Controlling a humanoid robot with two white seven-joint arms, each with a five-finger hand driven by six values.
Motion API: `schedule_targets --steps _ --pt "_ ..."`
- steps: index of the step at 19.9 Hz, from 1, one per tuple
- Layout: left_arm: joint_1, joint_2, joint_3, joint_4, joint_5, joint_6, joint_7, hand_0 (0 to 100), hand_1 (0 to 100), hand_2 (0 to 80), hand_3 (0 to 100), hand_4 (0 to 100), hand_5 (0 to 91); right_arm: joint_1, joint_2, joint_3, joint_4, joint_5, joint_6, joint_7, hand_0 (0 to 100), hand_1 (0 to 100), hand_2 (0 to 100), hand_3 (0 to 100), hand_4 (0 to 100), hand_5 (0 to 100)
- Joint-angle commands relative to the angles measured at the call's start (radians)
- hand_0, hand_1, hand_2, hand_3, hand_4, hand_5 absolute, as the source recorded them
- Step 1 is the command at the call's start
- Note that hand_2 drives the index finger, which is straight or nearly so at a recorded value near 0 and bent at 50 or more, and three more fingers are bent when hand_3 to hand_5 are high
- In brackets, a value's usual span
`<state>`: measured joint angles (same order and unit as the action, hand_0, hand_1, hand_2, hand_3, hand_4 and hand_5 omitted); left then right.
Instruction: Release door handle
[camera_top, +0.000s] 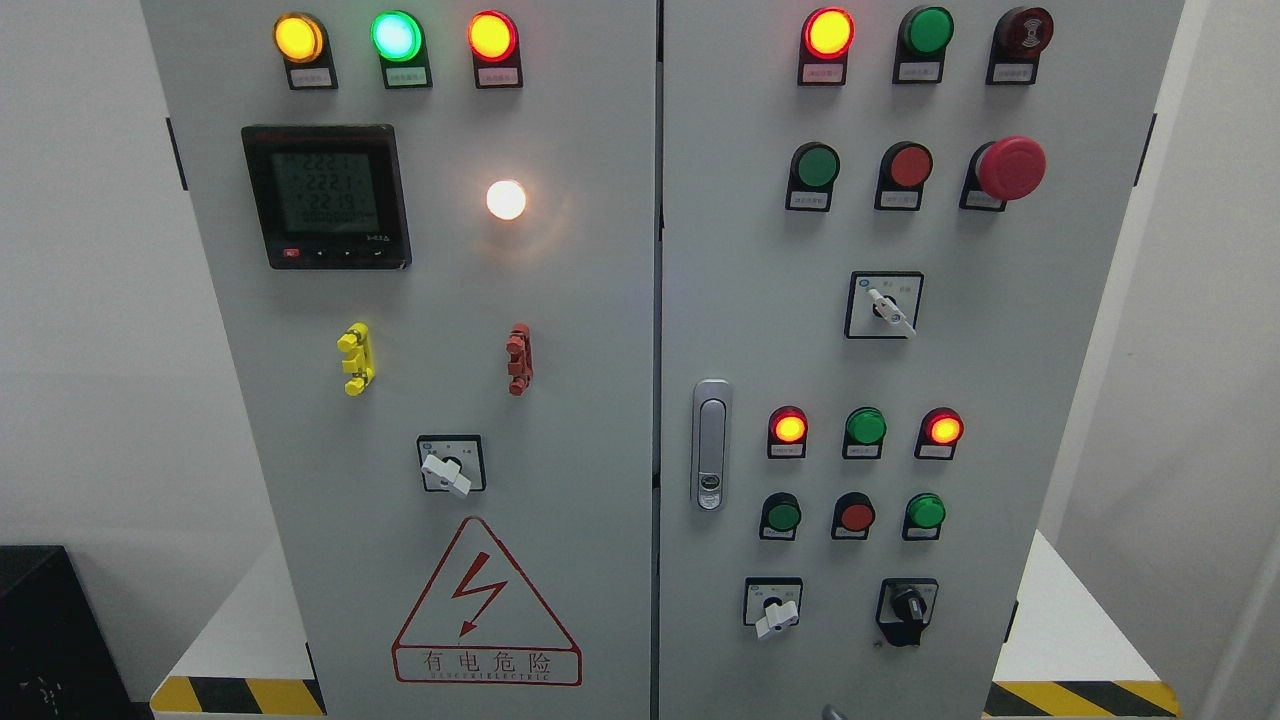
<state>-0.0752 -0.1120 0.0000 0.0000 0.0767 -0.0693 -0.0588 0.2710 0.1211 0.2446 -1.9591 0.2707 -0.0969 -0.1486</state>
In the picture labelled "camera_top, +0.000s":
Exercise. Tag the red push button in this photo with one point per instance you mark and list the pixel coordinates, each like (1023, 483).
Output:
(852, 517)
(903, 171)

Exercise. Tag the white glowing indicator lamp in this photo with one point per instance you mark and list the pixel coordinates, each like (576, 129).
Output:
(506, 199)

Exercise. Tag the red electric hazard warning sticker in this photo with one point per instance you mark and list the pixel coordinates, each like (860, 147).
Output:
(480, 620)

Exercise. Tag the green push button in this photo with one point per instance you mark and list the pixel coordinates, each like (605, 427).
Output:
(924, 515)
(781, 516)
(813, 171)

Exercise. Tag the black box lower left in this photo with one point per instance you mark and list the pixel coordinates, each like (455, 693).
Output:
(54, 662)

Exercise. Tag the red lit lamp top right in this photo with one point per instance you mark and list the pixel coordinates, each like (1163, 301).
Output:
(825, 44)

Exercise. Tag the grey cabinet door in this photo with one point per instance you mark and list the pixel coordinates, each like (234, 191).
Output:
(757, 295)
(568, 464)

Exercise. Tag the red emergency stop mushroom button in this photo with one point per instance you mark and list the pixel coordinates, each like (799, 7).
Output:
(1002, 171)

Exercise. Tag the green lamp top right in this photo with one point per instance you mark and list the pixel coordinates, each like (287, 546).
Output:
(922, 40)

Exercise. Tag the dark red buzzer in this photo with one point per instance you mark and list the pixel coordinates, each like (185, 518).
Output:
(1020, 37)

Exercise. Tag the red lit lamp middle left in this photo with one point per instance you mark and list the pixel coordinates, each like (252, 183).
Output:
(787, 433)

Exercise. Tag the left door white selector switch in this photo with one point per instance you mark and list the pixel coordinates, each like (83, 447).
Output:
(452, 463)

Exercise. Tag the lower white selector switch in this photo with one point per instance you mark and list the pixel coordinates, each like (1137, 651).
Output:
(771, 604)

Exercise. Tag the green lit indicator lamp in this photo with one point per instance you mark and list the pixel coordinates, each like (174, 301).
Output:
(403, 55)

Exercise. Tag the black knob selector switch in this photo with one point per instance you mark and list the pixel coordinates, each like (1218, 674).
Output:
(905, 608)

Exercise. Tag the white platform with hazard stripes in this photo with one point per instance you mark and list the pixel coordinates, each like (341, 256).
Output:
(1064, 658)

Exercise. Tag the green push button upper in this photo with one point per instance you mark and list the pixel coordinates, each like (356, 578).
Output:
(813, 171)

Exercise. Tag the red lit lamp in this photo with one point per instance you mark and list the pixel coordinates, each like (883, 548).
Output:
(787, 433)
(825, 44)
(938, 434)

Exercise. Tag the upper right white selector switch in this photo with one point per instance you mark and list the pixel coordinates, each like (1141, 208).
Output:
(883, 305)

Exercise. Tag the left grey cabinet door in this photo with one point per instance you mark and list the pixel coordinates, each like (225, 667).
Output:
(568, 464)

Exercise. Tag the orange-red indicator lamp left door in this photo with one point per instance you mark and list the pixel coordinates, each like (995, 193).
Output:
(493, 40)

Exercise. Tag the red terminal clip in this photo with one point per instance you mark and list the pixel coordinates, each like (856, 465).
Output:
(519, 366)

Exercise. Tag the silver door handle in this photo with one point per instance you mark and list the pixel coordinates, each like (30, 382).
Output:
(711, 404)

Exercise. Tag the yellow terminal clip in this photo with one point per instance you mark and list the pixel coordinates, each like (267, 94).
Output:
(356, 347)

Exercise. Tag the black digital power meter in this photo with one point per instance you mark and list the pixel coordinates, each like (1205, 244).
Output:
(329, 197)

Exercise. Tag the green push button lower left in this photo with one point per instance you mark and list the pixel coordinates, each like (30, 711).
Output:
(781, 516)

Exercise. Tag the green push button lower right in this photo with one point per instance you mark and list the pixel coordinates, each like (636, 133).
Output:
(924, 515)

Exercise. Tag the right grey cabinet door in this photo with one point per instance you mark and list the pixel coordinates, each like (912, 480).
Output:
(757, 295)

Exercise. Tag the yellow indicator lamp top left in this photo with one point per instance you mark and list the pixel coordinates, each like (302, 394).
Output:
(302, 41)

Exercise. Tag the green lamp middle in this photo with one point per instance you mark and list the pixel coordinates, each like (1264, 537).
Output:
(865, 429)

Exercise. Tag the red lit lamp middle right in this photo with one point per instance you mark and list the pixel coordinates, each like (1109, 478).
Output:
(938, 434)

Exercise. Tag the red push button lower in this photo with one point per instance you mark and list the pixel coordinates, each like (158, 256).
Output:
(852, 517)

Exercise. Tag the red push button upper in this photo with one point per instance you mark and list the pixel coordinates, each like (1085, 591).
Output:
(903, 171)

